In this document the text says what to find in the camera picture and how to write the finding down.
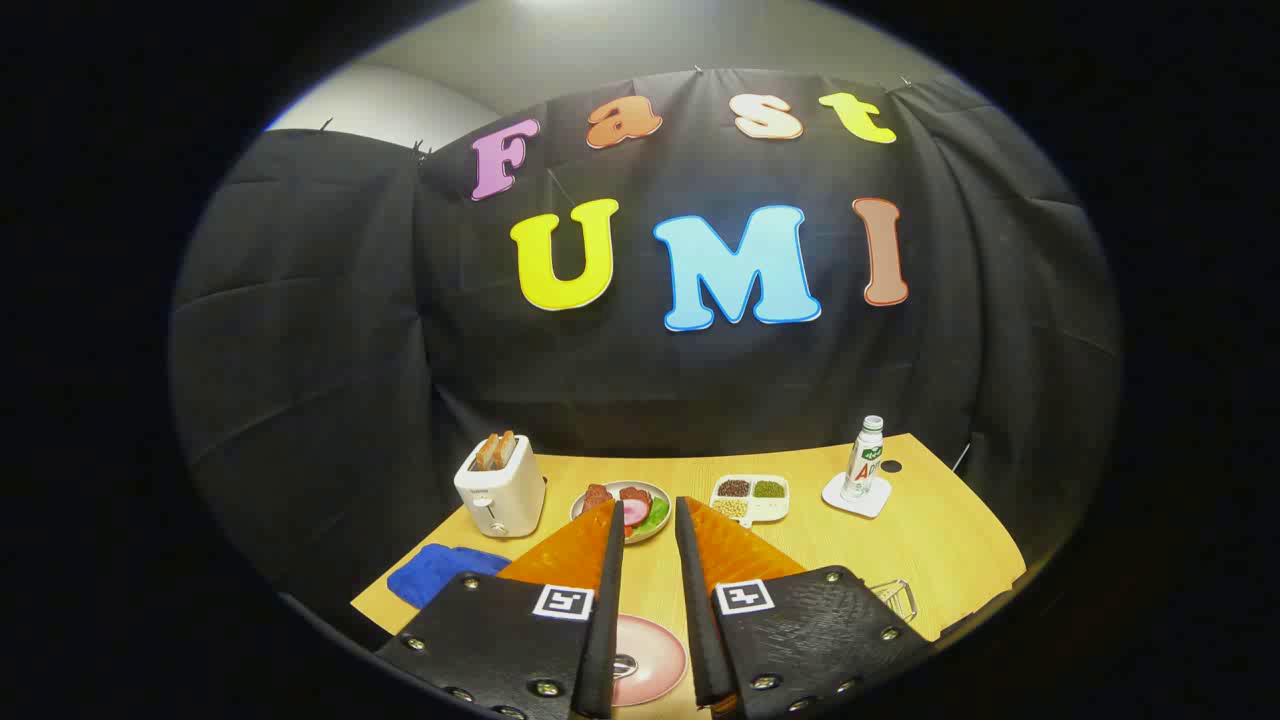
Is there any blue folded cloth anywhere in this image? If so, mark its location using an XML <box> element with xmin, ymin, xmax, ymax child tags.
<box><xmin>387</xmin><ymin>543</ymin><xmax>513</xmax><ymax>611</ymax></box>

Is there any white square coaster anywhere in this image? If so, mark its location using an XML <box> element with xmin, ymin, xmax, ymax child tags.
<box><xmin>822</xmin><ymin>472</ymin><xmax>893</xmax><ymax>519</ymax></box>

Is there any metal wire drain basket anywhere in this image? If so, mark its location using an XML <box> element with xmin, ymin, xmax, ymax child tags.
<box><xmin>868</xmin><ymin>579</ymin><xmax>919</xmax><ymax>623</ymax></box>

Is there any grey food plate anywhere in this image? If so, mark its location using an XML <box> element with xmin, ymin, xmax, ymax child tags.
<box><xmin>570</xmin><ymin>481</ymin><xmax>673</xmax><ymax>544</ymax></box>

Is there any white drink bottle green label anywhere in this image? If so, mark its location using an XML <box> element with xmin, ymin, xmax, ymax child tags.
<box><xmin>841</xmin><ymin>415</ymin><xmax>885</xmax><ymax>503</ymax></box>

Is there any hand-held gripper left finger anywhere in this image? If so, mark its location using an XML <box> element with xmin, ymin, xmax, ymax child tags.
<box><xmin>375</xmin><ymin>498</ymin><xmax>626</xmax><ymax>720</ymax></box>

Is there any white divided dish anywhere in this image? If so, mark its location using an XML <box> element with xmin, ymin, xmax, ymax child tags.
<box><xmin>710</xmin><ymin>474</ymin><xmax>791</xmax><ymax>528</ymax></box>

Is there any pink round plate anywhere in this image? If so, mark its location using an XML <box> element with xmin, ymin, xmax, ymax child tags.
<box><xmin>610</xmin><ymin>614</ymin><xmax>690</xmax><ymax>708</ymax></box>

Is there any white toaster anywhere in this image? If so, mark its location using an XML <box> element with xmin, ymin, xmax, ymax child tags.
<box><xmin>453</xmin><ymin>440</ymin><xmax>547</xmax><ymax>539</ymax></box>

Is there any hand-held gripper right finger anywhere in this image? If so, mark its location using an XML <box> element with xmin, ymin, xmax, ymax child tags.
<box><xmin>675</xmin><ymin>496</ymin><xmax>936</xmax><ymax>720</ymax></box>

